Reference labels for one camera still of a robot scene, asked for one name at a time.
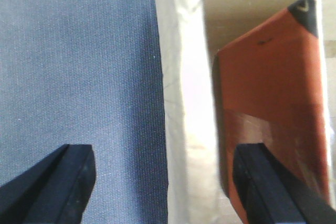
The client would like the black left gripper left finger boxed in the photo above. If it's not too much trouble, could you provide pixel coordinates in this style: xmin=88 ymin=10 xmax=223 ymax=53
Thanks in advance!
xmin=1 ymin=144 xmax=96 ymax=223

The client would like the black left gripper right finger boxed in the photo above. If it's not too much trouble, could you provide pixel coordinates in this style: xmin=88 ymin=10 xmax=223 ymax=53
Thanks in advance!
xmin=233 ymin=143 xmax=335 ymax=223

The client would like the cardboard box red print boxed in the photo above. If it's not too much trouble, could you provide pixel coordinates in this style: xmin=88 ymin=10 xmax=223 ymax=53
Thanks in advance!
xmin=155 ymin=0 xmax=335 ymax=223

